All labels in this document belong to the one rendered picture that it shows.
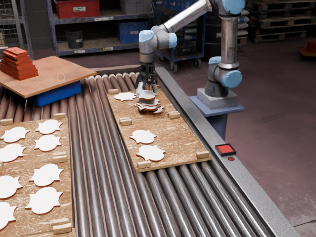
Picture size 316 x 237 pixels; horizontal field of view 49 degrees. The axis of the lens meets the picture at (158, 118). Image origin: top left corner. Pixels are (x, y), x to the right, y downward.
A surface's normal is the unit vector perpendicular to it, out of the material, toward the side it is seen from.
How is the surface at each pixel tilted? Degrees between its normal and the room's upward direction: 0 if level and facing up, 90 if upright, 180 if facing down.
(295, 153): 0
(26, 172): 0
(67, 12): 90
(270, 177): 0
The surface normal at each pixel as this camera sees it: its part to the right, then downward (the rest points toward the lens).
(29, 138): 0.00, -0.88
